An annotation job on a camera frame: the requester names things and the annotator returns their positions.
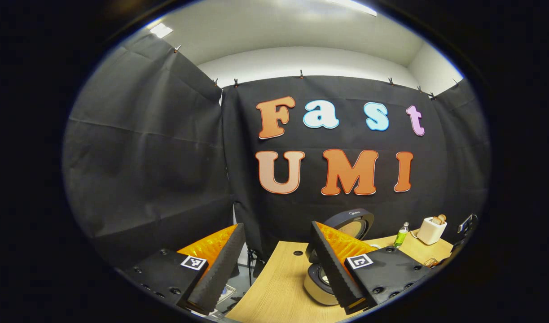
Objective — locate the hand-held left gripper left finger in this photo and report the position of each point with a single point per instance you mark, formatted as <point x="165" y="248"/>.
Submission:
<point x="220" y="273"/>

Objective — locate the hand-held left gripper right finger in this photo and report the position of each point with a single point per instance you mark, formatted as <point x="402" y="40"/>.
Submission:
<point x="330" y="269"/>

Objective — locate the black rice cooker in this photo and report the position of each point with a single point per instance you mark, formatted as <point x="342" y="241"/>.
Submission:
<point x="353" y="224"/>

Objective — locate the black stand leg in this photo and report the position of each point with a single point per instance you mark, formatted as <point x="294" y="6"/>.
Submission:
<point x="252" y="264"/>

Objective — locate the white toaster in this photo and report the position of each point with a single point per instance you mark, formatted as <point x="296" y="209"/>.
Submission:
<point x="429" y="234"/>

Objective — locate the green drink bottle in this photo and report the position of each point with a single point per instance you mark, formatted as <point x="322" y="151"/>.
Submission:
<point x="401" y="237"/>

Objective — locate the black backdrop cloth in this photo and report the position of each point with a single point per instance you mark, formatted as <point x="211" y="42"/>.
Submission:
<point x="144" y="157"/>

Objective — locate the row of cloth clips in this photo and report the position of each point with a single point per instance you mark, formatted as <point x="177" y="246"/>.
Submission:
<point x="301" y="74"/>

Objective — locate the square ceiling light panel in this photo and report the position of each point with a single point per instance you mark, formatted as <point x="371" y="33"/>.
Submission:
<point x="161" y="30"/>

